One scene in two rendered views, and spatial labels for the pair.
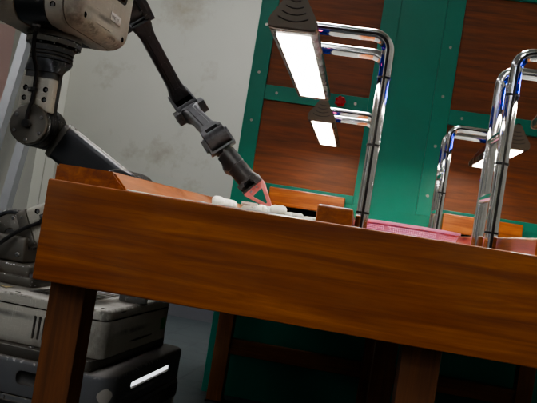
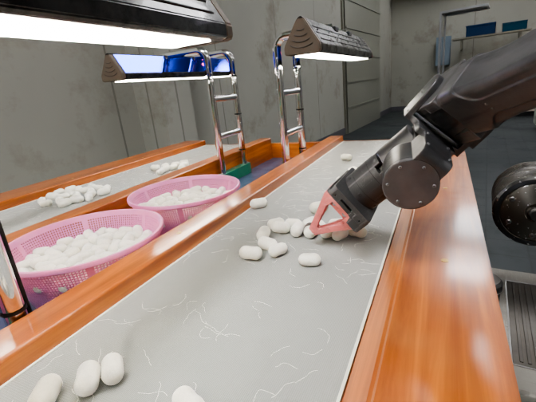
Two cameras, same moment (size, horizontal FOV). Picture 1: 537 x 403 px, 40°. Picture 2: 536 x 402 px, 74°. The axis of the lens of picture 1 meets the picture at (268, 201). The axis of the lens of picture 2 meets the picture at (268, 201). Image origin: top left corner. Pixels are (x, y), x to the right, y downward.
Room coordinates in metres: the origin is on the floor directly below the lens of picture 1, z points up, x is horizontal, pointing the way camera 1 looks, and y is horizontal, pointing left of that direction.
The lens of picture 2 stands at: (2.59, 0.11, 0.98)
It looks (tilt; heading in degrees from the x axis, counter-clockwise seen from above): 18 degrees down; 200
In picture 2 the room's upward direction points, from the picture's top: 6 degrees counter-clockwise
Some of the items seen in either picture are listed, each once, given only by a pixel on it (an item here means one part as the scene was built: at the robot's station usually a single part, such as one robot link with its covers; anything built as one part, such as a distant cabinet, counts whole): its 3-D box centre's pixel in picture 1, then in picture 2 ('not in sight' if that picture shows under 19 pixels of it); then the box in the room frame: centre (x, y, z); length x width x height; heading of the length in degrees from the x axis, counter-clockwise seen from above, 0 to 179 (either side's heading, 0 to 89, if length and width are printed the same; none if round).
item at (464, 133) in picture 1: (463, 197); not in sight; (2.38, -0.63, 0.90); 0.20 x 0.19 x 0.45; 173
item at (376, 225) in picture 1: (404, 244); (187, 206); (1.87, -0.36, 0.72); 0.27 x 0.27 x 0.10
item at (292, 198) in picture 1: (306, 201); not in sight; (2.89, -0.15, 0.83); 0.30 x 0.06 x 0.07; 83
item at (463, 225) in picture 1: (480, 228); not in sight; (2.81, -0.82, 0.83); 0.30 x 0.06 x 0.07; 83
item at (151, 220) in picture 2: not in sight; (92, 258); (2.15, -0.40, 0.72); 0.27 x 0.27 x 0.10
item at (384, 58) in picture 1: (332, 145); (316, 110); (1.47, -0.11, 0.90); 0.20 x 0.19 x 0.45; 173
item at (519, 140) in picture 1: (496, 148); not in sight; (2.38, -0.71, 1.08); 0.62 x 0.08 x 0.07; 173
